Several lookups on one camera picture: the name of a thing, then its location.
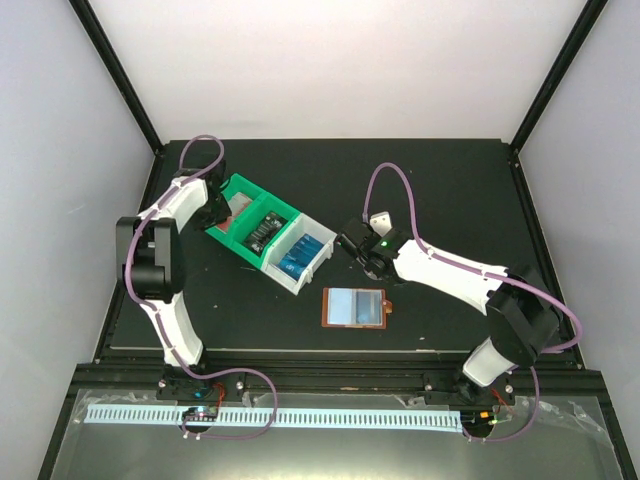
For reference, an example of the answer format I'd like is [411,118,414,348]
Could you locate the brown leather card holder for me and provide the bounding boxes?
[321,287,393,330]

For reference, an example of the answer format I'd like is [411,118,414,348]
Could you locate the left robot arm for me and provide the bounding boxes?
[116,162,231,399]

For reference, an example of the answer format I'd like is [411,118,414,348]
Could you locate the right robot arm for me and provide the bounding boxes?
[337,219,561,406]

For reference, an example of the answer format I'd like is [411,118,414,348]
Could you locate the red white cards stack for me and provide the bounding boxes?
[216,192,253,234]

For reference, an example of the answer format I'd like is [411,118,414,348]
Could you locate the black cards stack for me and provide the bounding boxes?
[242,212,288,256]

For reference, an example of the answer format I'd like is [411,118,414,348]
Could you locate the blue cards stack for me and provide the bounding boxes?
[277,234,323,280]

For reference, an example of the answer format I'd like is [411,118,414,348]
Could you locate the green double storage bin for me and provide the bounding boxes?
[205,173,301,270]

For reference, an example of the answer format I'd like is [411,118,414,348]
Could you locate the white storage bin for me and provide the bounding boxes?
[261,213,337,295]

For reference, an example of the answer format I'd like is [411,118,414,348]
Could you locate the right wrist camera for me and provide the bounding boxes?
[369,211,393,237]

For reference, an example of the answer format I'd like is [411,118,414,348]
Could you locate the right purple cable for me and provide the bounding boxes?
[360,162,585,444]

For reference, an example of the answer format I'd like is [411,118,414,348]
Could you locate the purple cable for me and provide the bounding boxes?
[123,133,279,444]
[360,162,585,444]

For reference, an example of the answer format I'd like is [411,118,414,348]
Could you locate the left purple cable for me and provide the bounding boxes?
[123,133,279,444]

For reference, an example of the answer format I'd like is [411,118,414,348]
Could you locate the white slotted cable duct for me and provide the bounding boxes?
[84,404,463,433]

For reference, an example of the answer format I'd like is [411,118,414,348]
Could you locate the black frame post left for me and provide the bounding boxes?
[68,0,163,154]

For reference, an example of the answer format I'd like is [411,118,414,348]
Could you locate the black frame post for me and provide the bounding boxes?
[510,0,608,154]
[68,0,163,154]

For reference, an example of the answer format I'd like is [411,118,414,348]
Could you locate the black frame post right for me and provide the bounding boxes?
[510,0,608,154]

